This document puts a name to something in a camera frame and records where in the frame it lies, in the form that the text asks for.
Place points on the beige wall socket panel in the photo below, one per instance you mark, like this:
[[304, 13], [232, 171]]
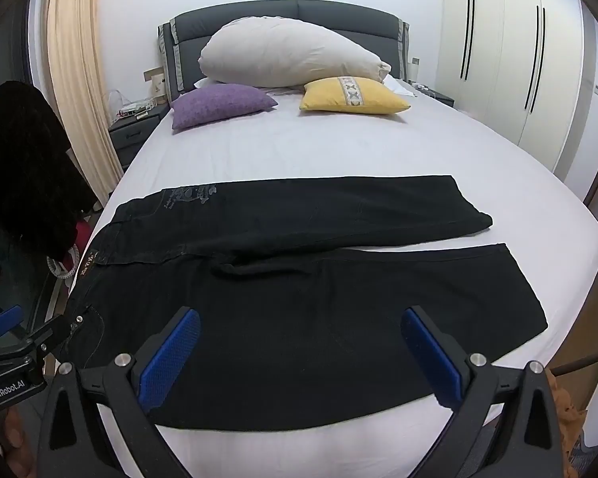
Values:
[[155, 79]]

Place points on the black pants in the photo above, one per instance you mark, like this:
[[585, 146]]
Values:
[[279, 318]]

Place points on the orange cloth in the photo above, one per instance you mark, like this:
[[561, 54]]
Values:
[[568, 403]]

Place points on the beige curtain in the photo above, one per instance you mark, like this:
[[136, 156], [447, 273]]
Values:
[[79, 74]]

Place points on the black hanging garment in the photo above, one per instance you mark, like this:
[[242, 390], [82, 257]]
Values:
[[25, 169]]

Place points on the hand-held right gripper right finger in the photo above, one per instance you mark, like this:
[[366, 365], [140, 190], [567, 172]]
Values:
[[431, 363]]

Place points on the glass window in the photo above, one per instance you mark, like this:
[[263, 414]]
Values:
[[5, 55]]

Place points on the white perforated basket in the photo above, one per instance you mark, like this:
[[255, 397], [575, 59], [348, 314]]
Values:
[[62, 266]]

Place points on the yellow cushion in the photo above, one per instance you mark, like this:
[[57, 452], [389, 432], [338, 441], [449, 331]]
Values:
[[354, 95]]

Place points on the pink object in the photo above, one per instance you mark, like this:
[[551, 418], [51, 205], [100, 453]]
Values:
[[82, 236]]

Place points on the purple cushion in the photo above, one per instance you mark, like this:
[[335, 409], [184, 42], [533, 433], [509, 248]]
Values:
[[219, 104]]

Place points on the grey padded headboard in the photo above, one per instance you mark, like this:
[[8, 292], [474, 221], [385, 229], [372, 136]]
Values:
[[259, 17]]

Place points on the large white pillow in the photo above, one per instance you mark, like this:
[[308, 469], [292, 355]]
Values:
[[289, 55]]

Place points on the flat white pillow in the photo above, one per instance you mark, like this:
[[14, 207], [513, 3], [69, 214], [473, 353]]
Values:
[[394, 84]]

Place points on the dark grey nightstand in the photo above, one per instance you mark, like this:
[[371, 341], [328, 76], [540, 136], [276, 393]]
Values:
[[129, 139], [441, 97]]

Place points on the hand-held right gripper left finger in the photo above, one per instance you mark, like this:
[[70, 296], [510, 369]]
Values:
[[172, 358]]

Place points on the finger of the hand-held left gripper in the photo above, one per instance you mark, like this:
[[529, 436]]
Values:
[[4, 321], [55, 333]]

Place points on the white wardrobe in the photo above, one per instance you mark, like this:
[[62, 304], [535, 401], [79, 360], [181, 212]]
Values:
[[503, 59]]

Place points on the person's left hand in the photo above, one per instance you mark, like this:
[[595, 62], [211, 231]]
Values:
[[16, 430]]

